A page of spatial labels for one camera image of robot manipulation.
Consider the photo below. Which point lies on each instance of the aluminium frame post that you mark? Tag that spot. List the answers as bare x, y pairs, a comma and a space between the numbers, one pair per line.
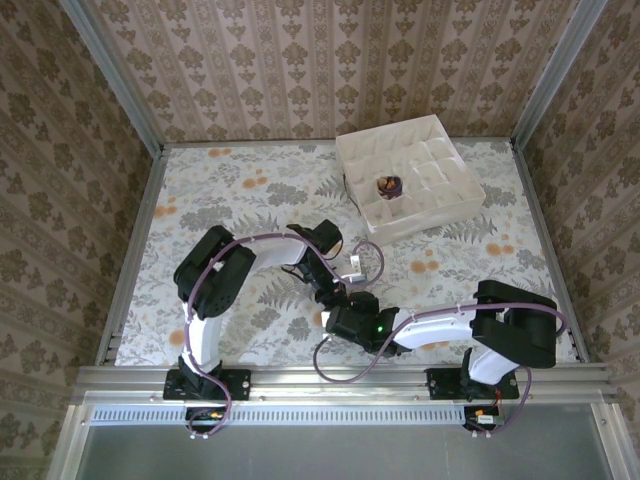
555, 75
115, 85

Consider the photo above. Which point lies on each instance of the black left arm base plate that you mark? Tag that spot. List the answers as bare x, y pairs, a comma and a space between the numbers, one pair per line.
240, 385

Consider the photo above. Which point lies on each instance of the small electronics board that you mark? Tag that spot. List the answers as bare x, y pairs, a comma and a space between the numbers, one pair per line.
207, 416
484, 420

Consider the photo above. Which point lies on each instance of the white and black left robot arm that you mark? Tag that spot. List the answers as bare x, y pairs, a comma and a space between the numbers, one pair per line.
205, 340

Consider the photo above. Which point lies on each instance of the aluminium mounting rail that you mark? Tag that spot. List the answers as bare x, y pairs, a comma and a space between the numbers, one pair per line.
325, 382

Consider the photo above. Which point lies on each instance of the white divided organizer box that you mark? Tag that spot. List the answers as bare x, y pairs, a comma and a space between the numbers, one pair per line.
425, 220

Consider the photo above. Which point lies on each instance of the grey metal panel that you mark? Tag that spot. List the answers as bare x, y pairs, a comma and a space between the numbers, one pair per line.
325, 455

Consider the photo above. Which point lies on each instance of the aluminium table side rail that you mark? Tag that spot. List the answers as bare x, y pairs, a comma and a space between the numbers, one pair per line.
142, 230
540, 220

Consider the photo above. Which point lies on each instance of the aluminium table end rail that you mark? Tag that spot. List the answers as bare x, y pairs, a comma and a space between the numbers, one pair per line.
250, 143

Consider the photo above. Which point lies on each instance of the purple knitted sock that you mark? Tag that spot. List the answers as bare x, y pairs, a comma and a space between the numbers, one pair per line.
394, 187

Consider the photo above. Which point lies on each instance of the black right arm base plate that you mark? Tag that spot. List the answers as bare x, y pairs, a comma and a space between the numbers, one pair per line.
442, 382

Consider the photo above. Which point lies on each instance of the floral table cloth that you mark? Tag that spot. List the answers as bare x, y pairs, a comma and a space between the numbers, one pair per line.
250, 175

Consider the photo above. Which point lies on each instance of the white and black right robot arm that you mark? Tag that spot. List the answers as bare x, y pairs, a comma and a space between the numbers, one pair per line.
435, 327

